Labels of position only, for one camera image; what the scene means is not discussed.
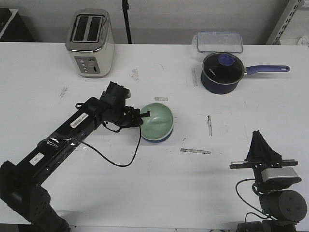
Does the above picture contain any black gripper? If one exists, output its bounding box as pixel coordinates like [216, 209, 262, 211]
[102, 106, 151, 128]
[229, 130, 298, 178]

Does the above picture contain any green bowl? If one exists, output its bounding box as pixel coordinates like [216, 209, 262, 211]
[140, 103, 174, 132]

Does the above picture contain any blue bowl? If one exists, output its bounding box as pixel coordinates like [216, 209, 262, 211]
[141, 129, 173, 144]

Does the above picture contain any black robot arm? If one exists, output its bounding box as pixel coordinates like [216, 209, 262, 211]
[0, 97, 150, 232]
[230, 130, 308, 232]

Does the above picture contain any cream and chrome toaster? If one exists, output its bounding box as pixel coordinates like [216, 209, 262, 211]
[65, 8, 115, 78]

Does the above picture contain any glass pot lid blue knob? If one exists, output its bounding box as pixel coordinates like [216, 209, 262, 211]
[203, 52, 244, 85]

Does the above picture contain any black tripod pole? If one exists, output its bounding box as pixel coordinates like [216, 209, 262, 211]
[121, 0, 132, 44]

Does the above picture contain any clear plastic food container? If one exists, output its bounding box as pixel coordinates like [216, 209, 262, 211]
[192, 31, 243, 54]

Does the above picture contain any white crumpled cloth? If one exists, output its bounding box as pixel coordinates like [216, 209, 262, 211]
[297, 35, 309, 46]

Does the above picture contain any grey metal shelf upright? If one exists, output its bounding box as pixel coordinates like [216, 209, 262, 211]
[266, 0, 309, 45]

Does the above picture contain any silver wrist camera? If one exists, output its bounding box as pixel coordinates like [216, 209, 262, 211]
[261, 167, 302, 185]
[100, 82, 131, 106]

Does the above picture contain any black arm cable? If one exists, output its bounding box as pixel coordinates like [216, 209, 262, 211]
[76, 102, 142, 167]
[235, 178, 266, 218]

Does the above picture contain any blue saucepan with handle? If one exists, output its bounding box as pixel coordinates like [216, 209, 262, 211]
[201, 52, 290, 94]

